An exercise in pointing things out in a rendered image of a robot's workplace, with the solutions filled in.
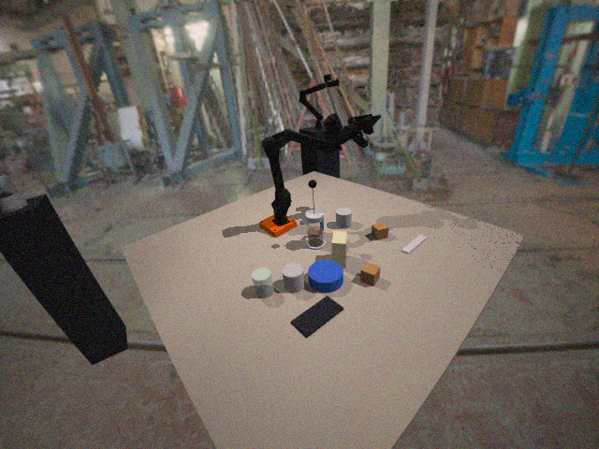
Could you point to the glass coffee press with black handle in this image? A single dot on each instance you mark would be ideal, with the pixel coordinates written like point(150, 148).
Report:
point(315, 225)

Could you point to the blue cylinder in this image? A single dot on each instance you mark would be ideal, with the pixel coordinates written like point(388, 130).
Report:
point(325, 276)

